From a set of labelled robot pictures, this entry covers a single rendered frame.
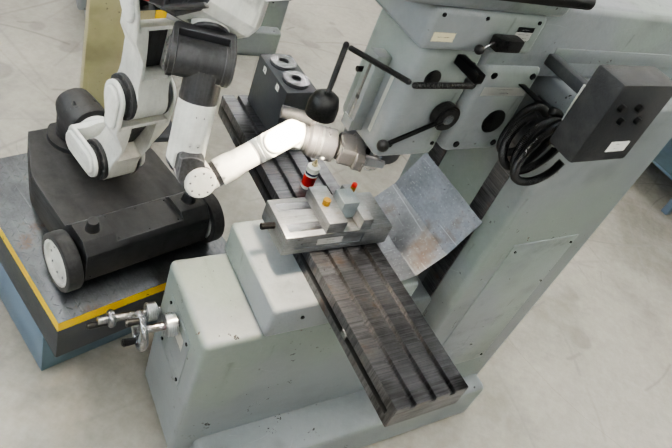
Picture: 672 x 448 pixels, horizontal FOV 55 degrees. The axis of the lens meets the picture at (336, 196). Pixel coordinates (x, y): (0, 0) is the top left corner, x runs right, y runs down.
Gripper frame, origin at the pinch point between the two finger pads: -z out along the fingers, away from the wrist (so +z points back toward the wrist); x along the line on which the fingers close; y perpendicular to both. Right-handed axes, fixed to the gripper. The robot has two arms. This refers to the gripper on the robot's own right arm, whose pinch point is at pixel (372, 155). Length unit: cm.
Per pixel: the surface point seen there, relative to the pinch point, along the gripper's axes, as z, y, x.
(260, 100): 27, 25, 51
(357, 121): 9.6, -13.2, -6.6
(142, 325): 47, 56, -25
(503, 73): -18.8, -34.8, -4.2
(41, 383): 76, 125, -5
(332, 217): 4.6, 19.4, -5.5
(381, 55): 10.7, -31.3, -6.4
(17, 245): 92, 85, 20
